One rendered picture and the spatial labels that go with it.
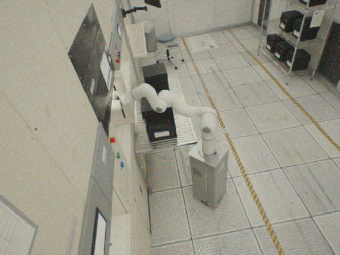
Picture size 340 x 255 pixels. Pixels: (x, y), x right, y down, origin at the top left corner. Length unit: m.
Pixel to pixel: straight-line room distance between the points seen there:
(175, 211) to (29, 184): 2.08
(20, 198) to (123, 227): 1.12
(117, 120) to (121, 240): 1.12
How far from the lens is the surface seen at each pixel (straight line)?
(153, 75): 2.71
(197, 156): 2.03
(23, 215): 0.66
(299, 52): 4.44
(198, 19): 6.29
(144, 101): 2.56
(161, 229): 2.56
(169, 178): 2.84
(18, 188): 0.65
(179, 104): 1.74
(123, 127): 2.29
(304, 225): 2.71
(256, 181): 2.84
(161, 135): 2.16
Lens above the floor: 2.33
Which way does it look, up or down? 42 degrees down
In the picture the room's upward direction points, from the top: 10 degrees counter-clockwise
